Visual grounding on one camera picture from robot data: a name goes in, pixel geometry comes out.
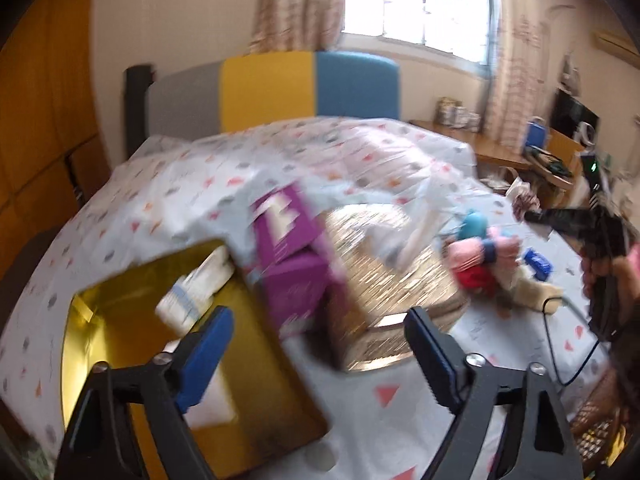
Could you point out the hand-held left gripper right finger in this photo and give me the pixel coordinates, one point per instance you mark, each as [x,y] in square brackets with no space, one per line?
[440,362]

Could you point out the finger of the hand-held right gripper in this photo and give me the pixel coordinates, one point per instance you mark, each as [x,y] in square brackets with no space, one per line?
[555,220]

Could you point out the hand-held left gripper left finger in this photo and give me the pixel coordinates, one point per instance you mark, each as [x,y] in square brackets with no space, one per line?
[205,355]

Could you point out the gold tin box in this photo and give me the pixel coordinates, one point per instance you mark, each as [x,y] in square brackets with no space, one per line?
[260,385]

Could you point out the pink soft toy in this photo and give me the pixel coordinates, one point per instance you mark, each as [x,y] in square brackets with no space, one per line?
[475,255]

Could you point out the person's right hand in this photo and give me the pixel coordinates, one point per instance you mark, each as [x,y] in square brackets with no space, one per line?
[629,275]

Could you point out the patterned cloth bag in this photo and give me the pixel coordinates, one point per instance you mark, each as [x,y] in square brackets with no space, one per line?
[522,195]

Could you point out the blue tissue pack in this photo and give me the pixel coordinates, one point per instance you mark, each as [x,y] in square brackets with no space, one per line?
[537,264]

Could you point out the white tissue pack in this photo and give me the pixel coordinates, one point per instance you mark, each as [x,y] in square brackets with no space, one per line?
[212,405]

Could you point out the white wipes packet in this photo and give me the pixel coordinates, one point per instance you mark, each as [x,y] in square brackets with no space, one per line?
[197,285]

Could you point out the blue plush toy pink dress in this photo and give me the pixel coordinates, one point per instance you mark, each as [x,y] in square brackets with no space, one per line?
[472,225]

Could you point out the blue bag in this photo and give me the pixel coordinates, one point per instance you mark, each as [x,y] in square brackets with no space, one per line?
[536,135]

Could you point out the white desk fan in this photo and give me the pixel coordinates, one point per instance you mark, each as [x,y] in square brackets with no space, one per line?
[586,134]

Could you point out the gold embossed tin lid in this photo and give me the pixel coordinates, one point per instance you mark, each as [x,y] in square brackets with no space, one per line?
[395,280]

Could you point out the wooden desk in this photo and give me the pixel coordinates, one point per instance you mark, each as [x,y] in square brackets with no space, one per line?
[490,150]

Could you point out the black monitor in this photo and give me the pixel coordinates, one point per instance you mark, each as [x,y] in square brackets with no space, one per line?
[570,110]

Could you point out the purple cardboard box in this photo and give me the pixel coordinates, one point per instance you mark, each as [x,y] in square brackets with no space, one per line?
[295,265]

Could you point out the clear plastic bag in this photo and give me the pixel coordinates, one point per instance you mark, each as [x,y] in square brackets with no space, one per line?
[415,230]

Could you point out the cluster of glass jars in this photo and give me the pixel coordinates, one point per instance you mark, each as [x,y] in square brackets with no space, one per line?
[455,112]

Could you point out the patterned curtain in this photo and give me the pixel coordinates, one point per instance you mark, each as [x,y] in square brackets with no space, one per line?
[295,5]
[520,60]

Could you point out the woven basket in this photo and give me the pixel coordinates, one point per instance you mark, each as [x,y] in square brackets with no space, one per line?
[597,425]

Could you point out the printed bed cover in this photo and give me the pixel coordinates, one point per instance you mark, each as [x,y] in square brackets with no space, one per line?
[150,180]

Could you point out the white air conditioner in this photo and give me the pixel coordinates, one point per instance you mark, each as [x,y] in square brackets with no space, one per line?
[617,44]

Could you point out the black chair back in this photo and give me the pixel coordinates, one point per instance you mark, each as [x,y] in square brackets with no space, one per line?
[136,105]

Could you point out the window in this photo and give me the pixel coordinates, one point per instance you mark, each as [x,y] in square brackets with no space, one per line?
[415,0]

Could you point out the grey yellow blue headboard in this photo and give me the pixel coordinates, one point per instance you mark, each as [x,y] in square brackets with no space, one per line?
[270,90]

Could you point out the orange wooden wardrobe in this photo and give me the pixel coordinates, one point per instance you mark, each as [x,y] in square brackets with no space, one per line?
[40,110]

